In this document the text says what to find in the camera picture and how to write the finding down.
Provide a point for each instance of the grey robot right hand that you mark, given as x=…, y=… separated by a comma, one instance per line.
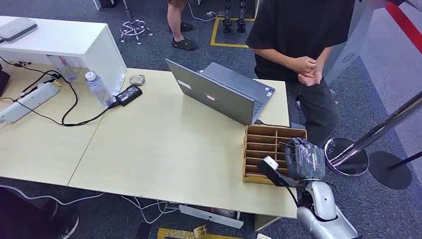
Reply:
x=305, y=161

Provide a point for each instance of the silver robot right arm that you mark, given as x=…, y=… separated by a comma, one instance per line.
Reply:
x=321, y=204

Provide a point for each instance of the wooden slotted card box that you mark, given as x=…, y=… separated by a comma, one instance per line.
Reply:
x=262, y=145

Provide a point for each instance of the person's clasped hands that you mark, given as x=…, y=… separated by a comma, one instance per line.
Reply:
x=306, y=71

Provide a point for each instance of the person at desk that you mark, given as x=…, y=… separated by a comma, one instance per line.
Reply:
x=296, y=29

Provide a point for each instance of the person standing in background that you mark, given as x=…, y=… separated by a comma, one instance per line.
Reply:
x=176, y=23

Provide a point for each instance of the chrome stanchion pole with base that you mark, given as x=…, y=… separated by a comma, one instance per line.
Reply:
x=349, y=155

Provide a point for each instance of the black stanchion base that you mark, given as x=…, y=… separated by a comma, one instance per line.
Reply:
x=390, y=171

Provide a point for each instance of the white bar under table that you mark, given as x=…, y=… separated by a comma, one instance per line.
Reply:
x=211, y=216

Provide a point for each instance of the grey open laptop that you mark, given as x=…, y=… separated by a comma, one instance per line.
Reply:
x=217, y=94

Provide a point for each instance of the grey gate cabinet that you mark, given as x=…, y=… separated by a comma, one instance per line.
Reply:
x=349, y=43

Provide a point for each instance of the black robot legs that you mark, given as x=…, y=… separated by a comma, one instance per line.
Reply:
x=234, y=16

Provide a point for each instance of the red barrier belt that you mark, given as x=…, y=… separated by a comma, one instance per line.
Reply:
x=405, y=24

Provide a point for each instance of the small earbuds case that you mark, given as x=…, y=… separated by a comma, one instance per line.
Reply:
x=137, y=80

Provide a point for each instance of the black power adapter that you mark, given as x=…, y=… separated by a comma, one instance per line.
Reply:
x=128, y=95

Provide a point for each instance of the chrome chair base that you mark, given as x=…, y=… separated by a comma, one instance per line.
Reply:
x=133, y=28

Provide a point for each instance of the clear plastic water bottle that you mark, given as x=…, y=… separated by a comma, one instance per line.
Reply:
x=99, y=90

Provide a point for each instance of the white desk shelf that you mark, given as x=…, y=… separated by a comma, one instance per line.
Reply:
x=66, y=41

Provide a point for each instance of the white power strip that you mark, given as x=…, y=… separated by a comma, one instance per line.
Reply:
x=28, y=102

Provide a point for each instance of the black object at desk edge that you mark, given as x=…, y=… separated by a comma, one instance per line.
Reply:
x=3, y=80

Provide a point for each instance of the grey flat case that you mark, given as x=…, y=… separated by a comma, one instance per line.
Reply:
x=16, y=29

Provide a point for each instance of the black and white wrist camera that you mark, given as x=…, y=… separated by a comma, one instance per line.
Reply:
x=275, y=173

